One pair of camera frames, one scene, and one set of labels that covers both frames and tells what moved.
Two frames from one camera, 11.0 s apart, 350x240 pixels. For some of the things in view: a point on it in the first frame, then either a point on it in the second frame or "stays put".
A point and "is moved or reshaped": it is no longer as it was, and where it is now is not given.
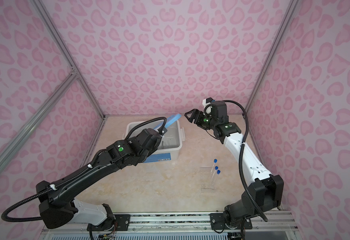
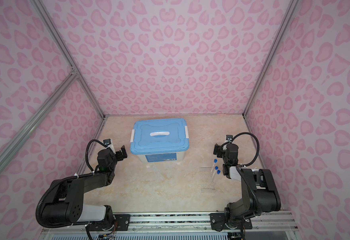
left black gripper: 155,149 to 120,157
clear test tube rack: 207,180 stays put
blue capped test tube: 215,161 stays put
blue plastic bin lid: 170,120 is moved or reshaped
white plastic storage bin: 170,143 is moved or reshaped
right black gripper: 196,112 to 218,148
